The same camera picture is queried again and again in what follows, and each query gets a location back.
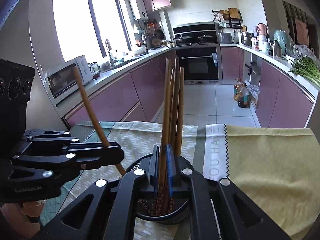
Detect green leafy vegetables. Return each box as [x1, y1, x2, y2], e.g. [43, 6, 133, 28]
[289, 56, 320, 86]

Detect bamboo chopstick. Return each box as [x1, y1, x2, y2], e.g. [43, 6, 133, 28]
[167, 68, 176, 214]
[171, 57, 180, 147]
[153, 58, 172, 216]
[72, 67, 126, 177]
[174, 67, 184, 156]

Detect black mesh utensil cup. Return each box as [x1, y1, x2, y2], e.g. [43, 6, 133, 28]
[125, 152, 198, 225]

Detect left hand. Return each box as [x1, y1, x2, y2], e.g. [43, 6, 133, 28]
[1, 200, 46, 239]

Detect white microwave oven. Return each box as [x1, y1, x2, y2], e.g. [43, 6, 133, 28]
[43, 55, 93, 105]

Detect kitchen window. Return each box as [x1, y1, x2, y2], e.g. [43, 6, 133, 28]
[53, 0, 132, 63]

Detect black range hood stove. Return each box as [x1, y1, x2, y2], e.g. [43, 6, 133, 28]
[173, 22, 218, 46]

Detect yellow cloth mat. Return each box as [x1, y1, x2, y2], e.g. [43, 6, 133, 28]
[202, 124, 319, 239]

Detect dark sauce bottle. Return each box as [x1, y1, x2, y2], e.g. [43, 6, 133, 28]
[238, 83, 249, 108]

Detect steel stock pot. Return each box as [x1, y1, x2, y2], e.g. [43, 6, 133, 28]
[240, 31, 256, 46]

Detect cooking oil bottle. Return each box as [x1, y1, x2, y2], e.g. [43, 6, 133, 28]
[233, 79, 242, 101]

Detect white water heater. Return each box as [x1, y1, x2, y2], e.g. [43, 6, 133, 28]
[130, 0, 148, 21]

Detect black built-in oven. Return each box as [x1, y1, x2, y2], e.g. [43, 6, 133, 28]
[176, 45, 222, 85]

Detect wall spice rack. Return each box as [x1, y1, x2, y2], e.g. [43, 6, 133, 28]
[212, 8, 242, 29]

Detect kitchen faucet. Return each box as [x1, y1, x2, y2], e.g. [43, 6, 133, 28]
[105, 38, 116, 68]

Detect patterned green beige tablecloth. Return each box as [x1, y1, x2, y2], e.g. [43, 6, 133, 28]
[39, 120, 201, 240]

